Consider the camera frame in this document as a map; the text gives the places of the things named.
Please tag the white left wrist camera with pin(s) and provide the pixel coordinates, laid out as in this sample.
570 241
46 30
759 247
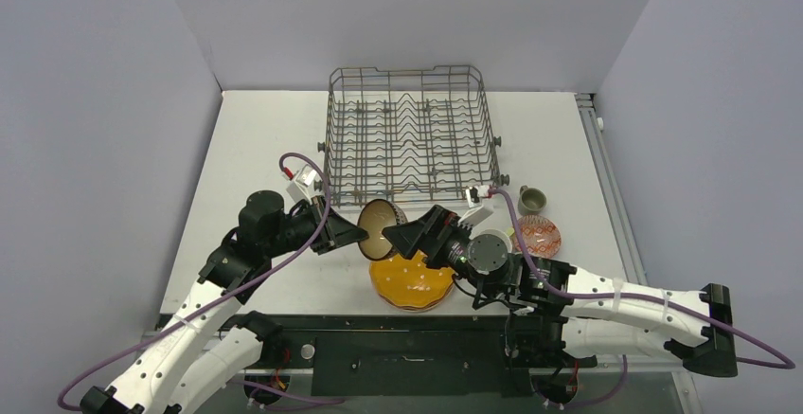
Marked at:
301 186

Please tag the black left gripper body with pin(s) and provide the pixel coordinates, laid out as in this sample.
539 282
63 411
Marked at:
300 230

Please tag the aluminium side rail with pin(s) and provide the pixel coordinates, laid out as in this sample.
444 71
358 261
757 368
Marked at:
593 127

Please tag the orange patterned small bowl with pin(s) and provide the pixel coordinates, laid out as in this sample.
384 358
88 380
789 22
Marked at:
541 236

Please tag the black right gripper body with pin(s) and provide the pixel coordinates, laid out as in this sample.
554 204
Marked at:
443 239

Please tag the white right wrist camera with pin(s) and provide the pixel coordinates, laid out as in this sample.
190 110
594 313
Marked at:
479 208

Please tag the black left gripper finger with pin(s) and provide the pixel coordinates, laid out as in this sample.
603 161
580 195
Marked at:
326 248
343 232

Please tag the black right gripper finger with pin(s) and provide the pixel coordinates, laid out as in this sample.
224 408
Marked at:
428 223
408 245

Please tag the small grey-green mug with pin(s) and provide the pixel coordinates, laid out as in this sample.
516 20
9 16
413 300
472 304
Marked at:
531 201

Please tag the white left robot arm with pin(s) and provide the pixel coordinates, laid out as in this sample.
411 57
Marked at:
175 374

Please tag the yellow polka dot plate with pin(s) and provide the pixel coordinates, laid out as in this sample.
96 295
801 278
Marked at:
410 281

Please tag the grey wire dish rack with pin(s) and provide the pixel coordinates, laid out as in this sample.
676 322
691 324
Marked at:
408 135

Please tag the dark patterned cream bowl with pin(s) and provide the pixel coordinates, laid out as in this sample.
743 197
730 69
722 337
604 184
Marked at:
374 218

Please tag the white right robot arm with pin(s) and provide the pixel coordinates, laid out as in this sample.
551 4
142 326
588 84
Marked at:
585 314

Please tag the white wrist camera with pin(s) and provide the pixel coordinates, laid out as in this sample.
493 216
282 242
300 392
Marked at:
301 186
479 208

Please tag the black table frame rail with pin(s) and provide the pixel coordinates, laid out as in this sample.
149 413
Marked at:
416 355

